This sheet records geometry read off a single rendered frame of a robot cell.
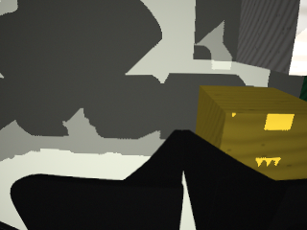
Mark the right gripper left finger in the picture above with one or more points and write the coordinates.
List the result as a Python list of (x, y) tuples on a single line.
[(58, 202)]

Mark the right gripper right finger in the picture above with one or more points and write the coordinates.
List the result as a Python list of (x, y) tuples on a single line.
[(222, 197)]

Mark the green cube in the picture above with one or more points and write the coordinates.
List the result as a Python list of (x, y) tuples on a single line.
[(303, 94)]

